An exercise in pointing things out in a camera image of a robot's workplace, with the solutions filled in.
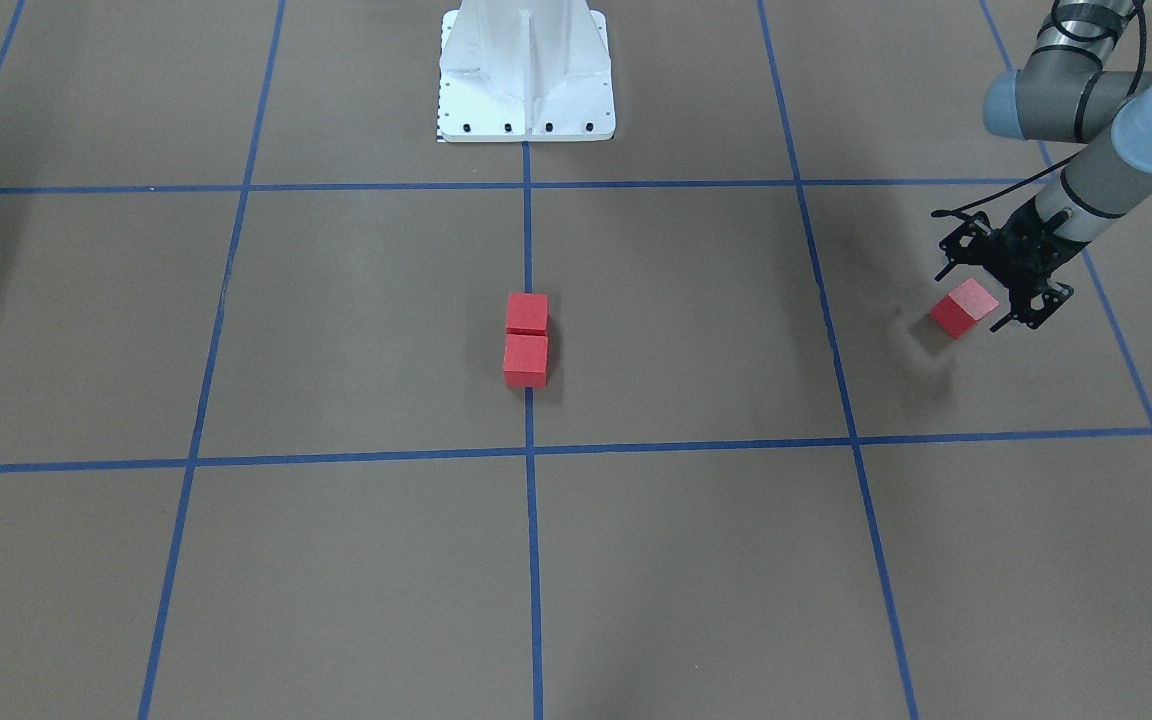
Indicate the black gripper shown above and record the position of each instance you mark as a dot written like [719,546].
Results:
[1028,251]

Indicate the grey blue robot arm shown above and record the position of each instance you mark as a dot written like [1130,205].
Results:
[1085,82]

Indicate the white pedestal column base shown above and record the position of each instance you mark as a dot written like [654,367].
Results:
[525,71]

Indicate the red cube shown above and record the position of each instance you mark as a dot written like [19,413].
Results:
[963,308]
[525,361]

